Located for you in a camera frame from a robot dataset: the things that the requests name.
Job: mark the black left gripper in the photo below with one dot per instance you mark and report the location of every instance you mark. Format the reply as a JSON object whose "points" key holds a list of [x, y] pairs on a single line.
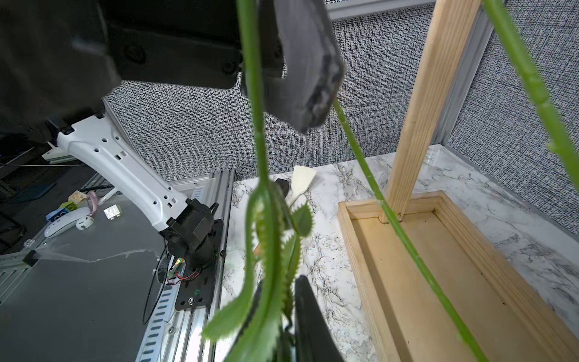
{"points": [[198, 44]]}

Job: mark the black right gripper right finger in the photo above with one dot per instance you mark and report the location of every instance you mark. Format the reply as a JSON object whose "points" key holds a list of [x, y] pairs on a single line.
{"points": [[313, 338]]}

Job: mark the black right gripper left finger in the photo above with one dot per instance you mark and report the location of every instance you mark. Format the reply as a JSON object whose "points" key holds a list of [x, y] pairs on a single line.
{"points": [[254, 340]]}

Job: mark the green leafy sprig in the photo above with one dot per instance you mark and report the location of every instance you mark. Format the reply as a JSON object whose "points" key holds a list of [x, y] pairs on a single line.
{"points": [[281, 252]]}

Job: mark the white rose with stem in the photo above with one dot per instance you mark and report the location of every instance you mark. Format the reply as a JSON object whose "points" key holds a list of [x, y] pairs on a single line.
{"points": [[463, 330]]}

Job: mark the peach rose with stem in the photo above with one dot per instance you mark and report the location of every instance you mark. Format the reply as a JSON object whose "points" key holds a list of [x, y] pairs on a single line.
{"points": [[560, 141]]}

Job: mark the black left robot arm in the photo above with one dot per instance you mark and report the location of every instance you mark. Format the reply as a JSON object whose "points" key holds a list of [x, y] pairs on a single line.
{"points": [[59, 59]]}

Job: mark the black scoop tool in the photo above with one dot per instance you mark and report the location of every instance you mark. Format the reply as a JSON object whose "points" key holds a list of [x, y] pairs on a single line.
{"points": [[283, 185]]}

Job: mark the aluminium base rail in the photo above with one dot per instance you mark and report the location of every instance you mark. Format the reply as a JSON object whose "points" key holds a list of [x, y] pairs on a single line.
{"points": [[111, 292]]}

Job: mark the wooden handled spatula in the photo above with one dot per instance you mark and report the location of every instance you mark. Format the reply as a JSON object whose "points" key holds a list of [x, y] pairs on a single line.
{"points": [[299, 220]]}

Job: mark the wooden hanging rack frame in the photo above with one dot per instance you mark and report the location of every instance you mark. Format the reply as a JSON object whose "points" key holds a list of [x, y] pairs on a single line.
{"points": [[507, 318]]}

